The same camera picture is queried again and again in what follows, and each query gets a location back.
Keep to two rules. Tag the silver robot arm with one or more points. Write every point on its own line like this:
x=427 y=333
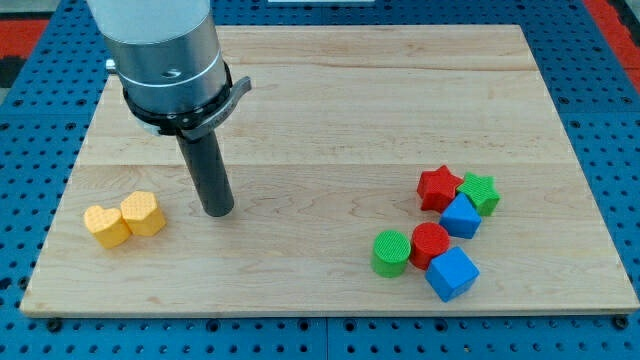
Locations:
x=170 y=64

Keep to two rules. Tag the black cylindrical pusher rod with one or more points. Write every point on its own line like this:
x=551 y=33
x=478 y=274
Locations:
x=206 y=167

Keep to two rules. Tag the red star block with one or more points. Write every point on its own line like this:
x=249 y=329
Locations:
x=437 y=188

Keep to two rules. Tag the wooden board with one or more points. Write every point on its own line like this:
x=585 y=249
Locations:
x=324 y=153

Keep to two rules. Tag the yellow heart block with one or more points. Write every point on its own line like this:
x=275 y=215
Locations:
x=107 y=226

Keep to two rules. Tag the green star block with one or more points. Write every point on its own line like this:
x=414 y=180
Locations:
x=481 y=192

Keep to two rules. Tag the blue cube block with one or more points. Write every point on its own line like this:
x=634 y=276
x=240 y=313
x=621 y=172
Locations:
x=451 y=274

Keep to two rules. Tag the yellow hexagon block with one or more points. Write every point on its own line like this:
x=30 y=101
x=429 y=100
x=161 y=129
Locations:
x=142 y=213

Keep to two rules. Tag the red cylinder block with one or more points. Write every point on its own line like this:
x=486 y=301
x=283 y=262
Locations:
x=428 y=241

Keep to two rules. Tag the green cylinder block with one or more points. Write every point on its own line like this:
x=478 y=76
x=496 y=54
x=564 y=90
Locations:
x=390 y=252

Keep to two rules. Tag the blue triangle block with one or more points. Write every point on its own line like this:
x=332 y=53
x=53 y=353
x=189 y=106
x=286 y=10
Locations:
x=460 y=219

